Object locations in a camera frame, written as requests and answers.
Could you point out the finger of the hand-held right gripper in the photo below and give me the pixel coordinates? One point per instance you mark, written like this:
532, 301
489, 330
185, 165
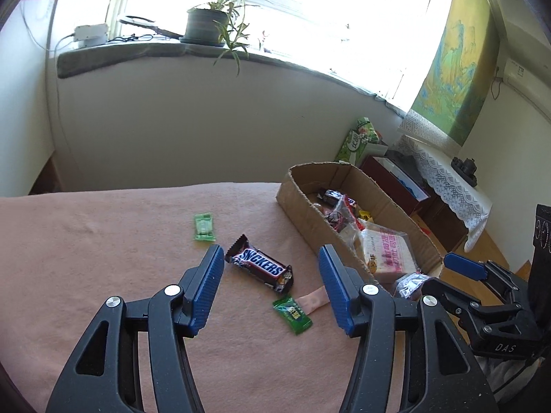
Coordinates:
465, 265
447, 297

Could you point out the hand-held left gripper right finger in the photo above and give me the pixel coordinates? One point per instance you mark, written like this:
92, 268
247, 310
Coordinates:
338, 288

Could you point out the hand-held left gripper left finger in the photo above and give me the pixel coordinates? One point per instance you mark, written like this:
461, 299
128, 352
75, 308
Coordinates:
209, 284

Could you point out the red-edged dark snack packet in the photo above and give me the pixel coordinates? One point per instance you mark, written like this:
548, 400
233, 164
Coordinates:
409, 286
340, 217

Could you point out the brown chocolate bar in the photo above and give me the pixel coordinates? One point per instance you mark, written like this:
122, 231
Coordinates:
258, 264

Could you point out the gold-wrapped candy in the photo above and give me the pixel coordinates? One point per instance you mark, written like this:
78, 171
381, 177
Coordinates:
365, 214

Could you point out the cardboard box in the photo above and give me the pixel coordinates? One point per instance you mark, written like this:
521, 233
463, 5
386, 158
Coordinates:
301, 206

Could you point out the black patterned snack packet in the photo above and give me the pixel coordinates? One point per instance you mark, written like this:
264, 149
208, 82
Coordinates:
331, 197

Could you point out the wooden cabinet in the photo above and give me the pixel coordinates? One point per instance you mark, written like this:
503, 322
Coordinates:
443, 223

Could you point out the dark green candy packet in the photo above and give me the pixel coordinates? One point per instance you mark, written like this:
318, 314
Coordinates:
292, 314

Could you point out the light green candy packet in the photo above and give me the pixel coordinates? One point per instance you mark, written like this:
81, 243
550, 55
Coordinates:
203, 226

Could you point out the sliced bread packet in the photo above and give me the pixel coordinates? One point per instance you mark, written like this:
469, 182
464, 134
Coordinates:
387, 251

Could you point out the lace covered side table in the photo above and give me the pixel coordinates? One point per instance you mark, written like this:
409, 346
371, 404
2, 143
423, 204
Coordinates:
447, 180

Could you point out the black teapot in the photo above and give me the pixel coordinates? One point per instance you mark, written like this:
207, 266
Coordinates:
465, 167

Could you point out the dark red box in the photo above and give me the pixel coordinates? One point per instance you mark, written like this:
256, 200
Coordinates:
387, 176

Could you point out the dark grey cloth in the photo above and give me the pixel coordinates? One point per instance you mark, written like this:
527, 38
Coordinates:
400, 159

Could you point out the green tissue box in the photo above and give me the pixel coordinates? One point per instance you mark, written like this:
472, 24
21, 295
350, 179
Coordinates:
351, 148

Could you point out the green snack bag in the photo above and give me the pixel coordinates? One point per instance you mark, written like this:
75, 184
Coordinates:
366, 131

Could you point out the white air conditioner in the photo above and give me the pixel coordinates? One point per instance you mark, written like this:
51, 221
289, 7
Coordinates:
525, 79

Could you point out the potted spider plant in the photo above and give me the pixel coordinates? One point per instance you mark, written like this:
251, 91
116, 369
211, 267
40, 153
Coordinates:
205, 26

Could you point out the white electronic device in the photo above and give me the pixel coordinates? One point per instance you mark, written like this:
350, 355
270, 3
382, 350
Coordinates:
90, 34

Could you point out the landscape wall scroll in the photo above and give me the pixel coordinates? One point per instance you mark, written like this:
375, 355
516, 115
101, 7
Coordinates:
456, 73

